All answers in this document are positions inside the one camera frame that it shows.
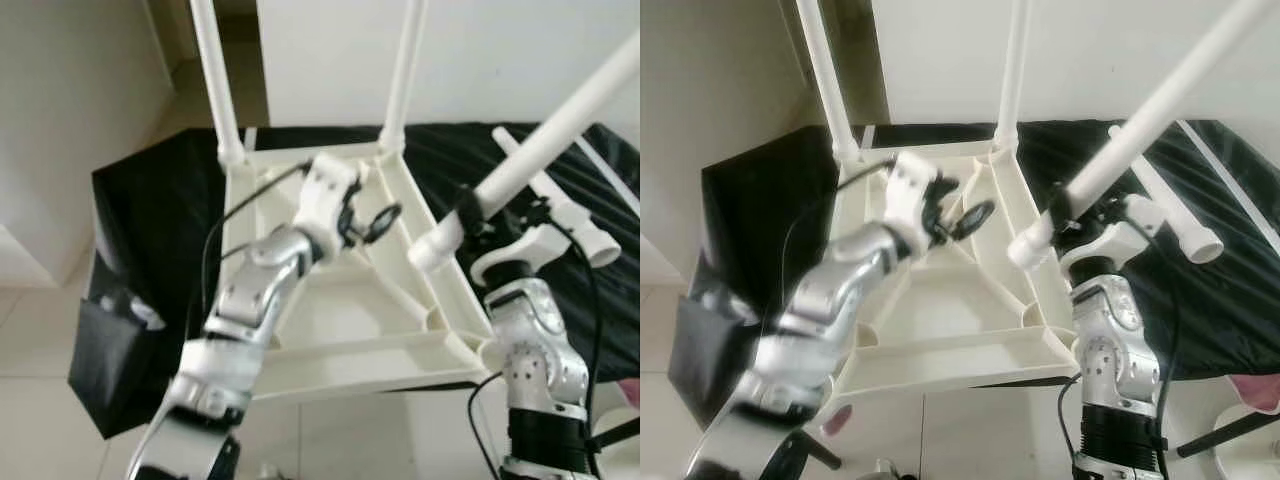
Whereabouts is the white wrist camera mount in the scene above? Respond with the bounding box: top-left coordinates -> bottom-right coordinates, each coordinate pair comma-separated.
470,195 -> 591,286
298,153 -> 361,251
1060,195 -> 1166,281
888,150 -> 946,246

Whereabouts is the white plastic children table top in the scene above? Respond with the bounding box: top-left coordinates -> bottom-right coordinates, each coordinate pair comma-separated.
215,140 -> 506,406
830,138 -> 1091,401

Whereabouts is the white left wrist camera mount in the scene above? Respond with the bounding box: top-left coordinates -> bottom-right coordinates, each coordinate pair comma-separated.
888,150 -> 946,246
298,153 -> 361,251

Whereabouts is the black table cloth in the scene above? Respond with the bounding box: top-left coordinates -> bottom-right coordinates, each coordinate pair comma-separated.
68,122 -> 641,441
668,118 -> 1280,431

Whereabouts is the beige door frame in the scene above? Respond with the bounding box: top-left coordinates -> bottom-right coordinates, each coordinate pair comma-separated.
148,0 -> 196,71

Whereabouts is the black stand bar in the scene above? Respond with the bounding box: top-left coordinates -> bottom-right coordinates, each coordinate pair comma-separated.
590,418 -> 641,451
800,435 -> 843,471
1178,410 -> 1280,459

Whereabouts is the white round stand base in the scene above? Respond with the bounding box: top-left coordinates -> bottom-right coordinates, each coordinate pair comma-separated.
1210,405 -> 1280,480

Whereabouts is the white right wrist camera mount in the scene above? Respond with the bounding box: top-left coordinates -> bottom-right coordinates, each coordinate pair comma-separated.
1060,195 -> 1166,281
470,195 -> 591,286

